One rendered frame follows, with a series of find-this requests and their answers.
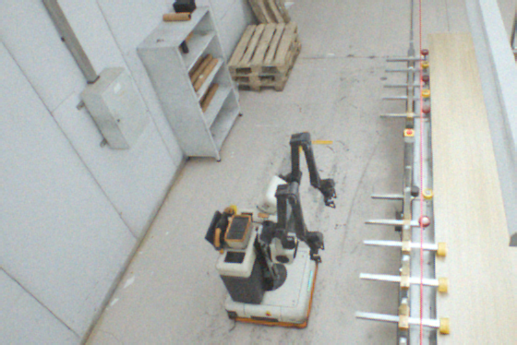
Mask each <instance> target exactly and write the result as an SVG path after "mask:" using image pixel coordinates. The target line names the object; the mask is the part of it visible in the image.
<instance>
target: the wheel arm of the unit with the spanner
mask: <svg viewBox="0 0 517 345"><path fill-rule="evenodd" d="M365 224H377V225H390V226H403V220H377V219H365ZM410 227H417V228H421V226H420V225H419V223H418V221H411V222H410Z"/></svg>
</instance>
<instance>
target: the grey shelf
mask: <svg viewBox="0 0 517 345"><path fill-rule="evenodd" d="M208 13H209V14H208ZM191 16H192V19H191V20H183V21H163V20H162V21H161V22H160V24H159V26H157V27H156V28H155V29H154V30H153V31H152V32H151V33H150V34H149V35H148V36H147V37H146V38H145V39H144V40H143V41H142V42H141V43H140V46H139V47H138V48H137V50H138V54H139V56H140V58H141V60H142V62H143V65H144V67H145V69H146V71H147V73H148V75H149V78H150V81H151V83H152V85H153V87H154V90H155V92H156V94H157V96H158V98H159V100H160V103H161V105H162V108H163V110H164V112H165V115H166V117H167V119H168V121H169V123H171V126H172V129H173V130H174V133H175V135H176V137H177V140H178V143H179V145H180V147H181V149H182V150H183V153H184V155H185V157H186V161H189V159H190V157H188V156H209V157H216V160H217V162H221V158H220V155H219V151H220V149H221V146H222V142H223V140H224V139H225V137H226V136H227V134H228V132H229V130H230V128H232V126H233V123H234V120H235V118H236V116H237V115H238V113H239V116H242V113H241V110H240V105H239V102H238V99H237V97H236V93H235V89H234V84H233V81H232V78H231V75H230V71H228V68H229V67H227V64H226V62H225V59H224V56H223V51H222V46H221V44H220V40H219V37H218V33H217V30H216V27H215V24H214V21H213V18H212V14H211V11H210V6H197V8H196V10H195V11H194V12H193V13H192V14H191ZM211 24H212V25H211ZM191 31H192V32H193V37H192V38H191V39H190V40H189V41H188V43H187V46H188V49H189V54H183V52H182V49H181V51H180V52H179V49H178V45H179V44H180V43H181V42H182V40H183V39H185V38H186V37H187V35H188V34H189V33H190V32H191ZM215 37H216V38H215ZM157 39H159V40H161V39H164V41H163V42H156V41H157ZM217 39H218V40H217ZM216 40H217V41H216ZM217 43H218V44H217ZM218 46H219V47H218ZM219 49H220V50H219ZM207 54H211V55H212V56H213V58H217V59H218V63H217V65H216V66H215V67H214V68H213V69H212V71H211V73H210V75H208V77H207V78H206V79H205V81H204V82H203V84H202V85H201V86H200V88H199V89H198V92H197V93H196V92H195V91H194V87H193V85H192V82H191V80H190V77H188V74H187V72H189V71H190V69H191V67H192V66H193V65H194V64H195V63H196V61H197V60H198V58H199V57H200V56H202V57H203V59H204V58H205V57H206V55H207ZM225 70H226V71H225ZM226 74H227V75H226ZM228 80H230V81H228ZM190 82H191V83H190ZM215 82H216V83H218V84H219V88H217V91H216V93H215V95H214V97H213V98H212V100H211V101H210V103H209V105H208V106H207V109H206V111H205V113H204V114H203V112H202V111H201V108H200V104H199V102H198V101H199V100H200V98H201V97H202V95H203V93H204V92H205V90H206V88H207V87H208V86H209V87H210V88H211V87H212V85H213V83H215ZM192 87H193V88H192ZM187 88H188V89H187ZM235 98H236V99H235ZM236 104H237V105H236ZM195 105H196V106H195ZM197 106H198V108H197ZM196 108H197V109H196ZM216 155H217V156H216Z"/></svg>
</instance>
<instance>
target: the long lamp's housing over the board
mask: <svg viewBox="0 0 517 345"><path fill-rule="evenodd" d="M464 2H465V6H466V11H467V12H468V17H469V22H470V27H471V32H472V37H473V42H474V48H475V57H476V62H477V68H478V73H479V78H481V83H482V89H483V94H484V99H485V105H486V110H487V119H488V125H489V130H490V135H491V140H492V146H493V151H494V156H495V161H496V167H497V172H498V177H499V187H500V192H501V197H502V203H503V207H504V213H505V218H506V222H507V229H508V234H509V238H510V241H509V246H515V247H517V177H516V173H515V169H514V165H513V160H512V155H511V149H510V144H509V140H508V136H506V131H505V127H504V123H503V118H502V114H501V109H500V106H499V97H498V93H497V90H496V85H495V80H494V77H493V72H492V68H491V64H490V59H489V55H488V51H487V47H486V44H485V39H484V34H483V31H482V27H481V22H480V17H479V13H478V9H477V5H476V1H475V0H464Z"/></svg>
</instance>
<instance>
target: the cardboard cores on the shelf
mask: <svg viewBox="0 0 517 345"><path fill-rule="evenodd" d="M192 37H193V32H192V31H191V32H190V33H189V34H188V35H187V37H186V43H188V41H189V40H190V39H191V38H192ZM217 63H218V59H217V58H213V56H212V55H211V54H207V55H206V57H205V58H204V59H203V57H202V56H200V57H199V58H198V60H197V61H196V63H195V64H194V65H193V66H192V67H191V69H190V71H189V72H187V74H188V77H190V80H191V82H192V85H193V87H194V91H195V92H196V93H197V92H198V89H199V88H200V86H201V85H202V84H203V82H204V81H205V79H206V78H207V77H208V75H210V73H211V71H212V69H213V68H214V67H215V66H216V65H217ZM191 82H190V83H191ZM193 87H192V88H193ZM217 88H219V84H218V83H216V82H215V83H213V85H212V87H211V88H210V87H209V86H208V87H207V88H206V90H205V92H204V93H203V95H202V97H201V98H200V100H199V101H198V102H199V104H200V108H201V111H202V112H203V114H204V113H205V111H206V109H207V106H208V105H209V103H210V101H211V100H212V98H213V97H214V95H215V93H216V91H217Z"/></svg>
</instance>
